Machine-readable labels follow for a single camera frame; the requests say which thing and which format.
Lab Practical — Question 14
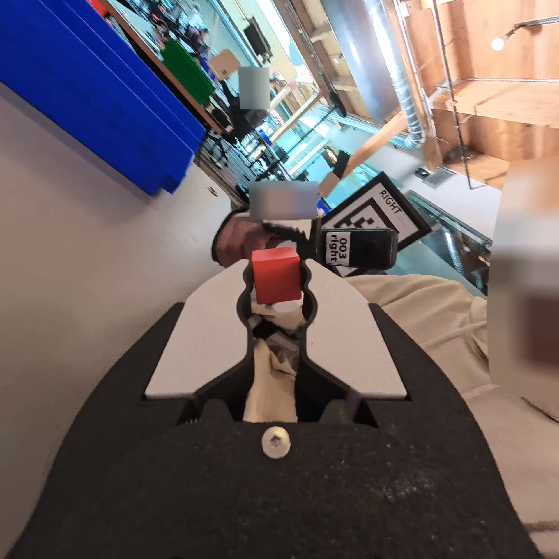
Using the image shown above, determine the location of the black hanging monitor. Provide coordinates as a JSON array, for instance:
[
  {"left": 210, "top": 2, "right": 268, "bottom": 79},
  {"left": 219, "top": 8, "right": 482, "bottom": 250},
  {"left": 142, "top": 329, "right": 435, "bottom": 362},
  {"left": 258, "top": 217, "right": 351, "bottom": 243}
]
[{"left": 243, "top": 17, "right": 273, "bottom": 56}]

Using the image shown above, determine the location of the wooden post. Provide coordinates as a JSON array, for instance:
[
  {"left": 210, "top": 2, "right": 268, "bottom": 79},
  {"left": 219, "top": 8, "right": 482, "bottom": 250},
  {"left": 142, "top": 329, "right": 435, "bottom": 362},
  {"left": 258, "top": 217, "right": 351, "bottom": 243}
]
[{"left": 344, "top": 110, "right": 408, "bottom": 176}]

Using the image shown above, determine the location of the person's cream sweater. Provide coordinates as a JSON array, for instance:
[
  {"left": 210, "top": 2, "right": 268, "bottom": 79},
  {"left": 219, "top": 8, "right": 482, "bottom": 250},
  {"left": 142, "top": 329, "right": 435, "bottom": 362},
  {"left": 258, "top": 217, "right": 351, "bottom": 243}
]
[{"left": 244, "top": 273, "right": 559, "bottom": 559}]

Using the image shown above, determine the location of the green table cover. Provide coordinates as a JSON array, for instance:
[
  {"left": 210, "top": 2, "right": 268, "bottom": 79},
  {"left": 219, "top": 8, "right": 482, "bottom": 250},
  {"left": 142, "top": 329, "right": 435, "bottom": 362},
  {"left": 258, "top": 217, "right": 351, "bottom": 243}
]
[{"left": 161, "top": 39, "right": 216, "bottom": 106}]

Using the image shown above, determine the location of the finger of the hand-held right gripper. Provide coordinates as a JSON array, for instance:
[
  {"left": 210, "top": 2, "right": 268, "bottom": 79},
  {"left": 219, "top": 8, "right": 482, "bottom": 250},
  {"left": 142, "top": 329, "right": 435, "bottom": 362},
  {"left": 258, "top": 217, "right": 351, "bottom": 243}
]
[
  {"left": 255, "top": 303, "right": 306, "bottom": 333},
  {"left": 261, "top": 217, "right": 318, "bottom": 254}
]

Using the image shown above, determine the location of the wooden edged table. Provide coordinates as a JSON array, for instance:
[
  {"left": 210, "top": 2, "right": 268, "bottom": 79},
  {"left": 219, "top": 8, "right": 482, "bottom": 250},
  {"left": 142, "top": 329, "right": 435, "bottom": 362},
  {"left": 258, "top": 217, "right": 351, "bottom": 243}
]
[{"left": 105, "top": 0, "right": 229, "bottom": 135}]

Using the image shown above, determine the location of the metal conduit pipe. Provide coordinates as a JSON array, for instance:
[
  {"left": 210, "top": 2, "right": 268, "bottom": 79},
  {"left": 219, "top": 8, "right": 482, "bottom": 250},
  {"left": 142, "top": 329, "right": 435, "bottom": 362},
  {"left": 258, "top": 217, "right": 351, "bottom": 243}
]
[{"left": 429, "top": 0, "right": 482, "bottom": 190}]

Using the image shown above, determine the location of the grey vent grille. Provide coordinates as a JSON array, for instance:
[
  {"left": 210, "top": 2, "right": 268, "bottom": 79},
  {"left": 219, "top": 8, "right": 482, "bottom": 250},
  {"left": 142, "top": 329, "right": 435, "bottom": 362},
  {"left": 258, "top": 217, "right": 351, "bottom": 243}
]
[{"left": 414, "top": 167, "right": 456, "bottom": 189}]

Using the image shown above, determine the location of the silver ventilation duct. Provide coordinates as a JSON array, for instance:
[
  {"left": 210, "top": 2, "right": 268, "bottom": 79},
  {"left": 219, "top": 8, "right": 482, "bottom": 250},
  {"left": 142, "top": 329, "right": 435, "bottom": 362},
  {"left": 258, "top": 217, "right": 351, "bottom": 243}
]
[{"left": 325, "top": 0, "right": 427, "bottom": 150}]

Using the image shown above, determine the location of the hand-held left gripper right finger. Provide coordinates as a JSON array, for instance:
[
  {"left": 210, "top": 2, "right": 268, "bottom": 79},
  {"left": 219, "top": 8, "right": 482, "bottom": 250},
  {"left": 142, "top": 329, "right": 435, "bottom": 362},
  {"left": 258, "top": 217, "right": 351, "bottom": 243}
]
[{"left": 295, "top": 261, "right": 408, "bottom": 422}]

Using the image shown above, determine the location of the red wooden cube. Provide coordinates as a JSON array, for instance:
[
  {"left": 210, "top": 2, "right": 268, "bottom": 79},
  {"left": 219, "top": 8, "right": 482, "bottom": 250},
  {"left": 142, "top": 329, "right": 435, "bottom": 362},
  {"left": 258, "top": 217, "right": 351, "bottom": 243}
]
[{"left": 252, "top": 246, "right": 303, "bottom": 305}]

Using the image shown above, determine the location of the blue plastic bin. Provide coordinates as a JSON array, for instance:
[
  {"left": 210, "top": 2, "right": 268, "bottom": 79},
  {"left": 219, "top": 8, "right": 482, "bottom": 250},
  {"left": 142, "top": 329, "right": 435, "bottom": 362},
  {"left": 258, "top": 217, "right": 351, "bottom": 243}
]
[{"left": 0, "top": 0, "right": 207, "bottom": 197}]

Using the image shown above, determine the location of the brown cardboard box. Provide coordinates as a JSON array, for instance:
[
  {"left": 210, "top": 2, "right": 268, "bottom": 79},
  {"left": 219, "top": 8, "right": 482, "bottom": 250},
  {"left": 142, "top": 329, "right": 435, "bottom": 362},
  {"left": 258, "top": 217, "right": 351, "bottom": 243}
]
[{"left": 208, "top": 49, "right": 241, "bottom": 80}]

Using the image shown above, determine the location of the ceiling spotlight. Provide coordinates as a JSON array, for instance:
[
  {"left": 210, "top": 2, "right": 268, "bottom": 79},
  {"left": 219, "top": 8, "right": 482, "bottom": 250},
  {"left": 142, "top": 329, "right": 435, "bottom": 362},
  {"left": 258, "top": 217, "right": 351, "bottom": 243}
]
[{"left": 490, "top": 17, "right": 559, "bottom": 52}]

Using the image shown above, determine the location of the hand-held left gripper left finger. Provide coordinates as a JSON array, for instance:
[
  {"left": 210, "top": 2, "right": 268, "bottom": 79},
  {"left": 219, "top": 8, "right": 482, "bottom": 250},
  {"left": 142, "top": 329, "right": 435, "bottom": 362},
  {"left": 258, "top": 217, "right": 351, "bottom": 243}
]
[{"left": 144, "top": 264, "right": 256, "bottom": 422}]

